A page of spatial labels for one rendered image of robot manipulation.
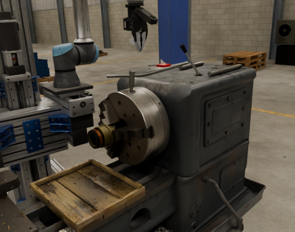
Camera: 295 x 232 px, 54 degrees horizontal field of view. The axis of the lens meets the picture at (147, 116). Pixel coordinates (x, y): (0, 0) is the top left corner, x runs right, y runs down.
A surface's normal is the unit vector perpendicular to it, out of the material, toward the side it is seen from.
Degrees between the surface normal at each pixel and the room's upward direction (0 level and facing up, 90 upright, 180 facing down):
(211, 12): 90
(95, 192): 0
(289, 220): 0
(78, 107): 90
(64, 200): 0
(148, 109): 51
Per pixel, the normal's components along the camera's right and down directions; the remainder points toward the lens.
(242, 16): -0.71, 0.25
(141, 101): 0.37, -0.66
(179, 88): -0.50, -0.55
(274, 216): -0.04, -0.95
